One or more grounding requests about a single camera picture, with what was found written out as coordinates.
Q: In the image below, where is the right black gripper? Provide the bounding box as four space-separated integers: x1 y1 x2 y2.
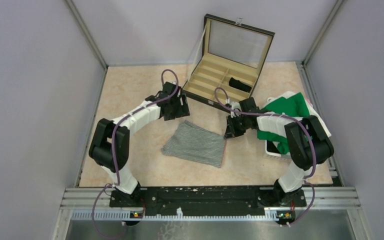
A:
224 113 249 140

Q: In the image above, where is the grey striped underwear orange trim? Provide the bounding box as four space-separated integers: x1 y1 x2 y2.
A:
161 120 226 168

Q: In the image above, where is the black underwear with beige waistband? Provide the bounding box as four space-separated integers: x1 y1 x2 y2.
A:
228 77 252 93

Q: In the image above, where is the black leather compartment box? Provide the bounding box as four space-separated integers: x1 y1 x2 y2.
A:
182 14 275 111

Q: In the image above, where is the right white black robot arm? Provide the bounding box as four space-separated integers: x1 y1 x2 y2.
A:
224 97 334 206

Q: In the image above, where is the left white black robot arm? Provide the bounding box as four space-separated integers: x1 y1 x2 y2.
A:
88 82 190 207

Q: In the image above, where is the white basket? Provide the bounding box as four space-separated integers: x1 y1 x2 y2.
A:
264 140 292 162

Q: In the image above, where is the green cloth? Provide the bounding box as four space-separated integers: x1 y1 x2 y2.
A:
257 91 311 155

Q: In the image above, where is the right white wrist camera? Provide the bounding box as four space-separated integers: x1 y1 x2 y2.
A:
230 101 241 118

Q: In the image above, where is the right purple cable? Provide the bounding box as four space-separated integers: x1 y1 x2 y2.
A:
213 87 318 228

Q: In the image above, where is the purple cable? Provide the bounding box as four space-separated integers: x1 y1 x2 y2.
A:
91 68 180 240
213 87 318 228

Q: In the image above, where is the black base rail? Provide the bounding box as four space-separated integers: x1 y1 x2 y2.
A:
109 185 307 217

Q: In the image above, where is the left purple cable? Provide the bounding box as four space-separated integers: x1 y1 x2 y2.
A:
91 68 180 240

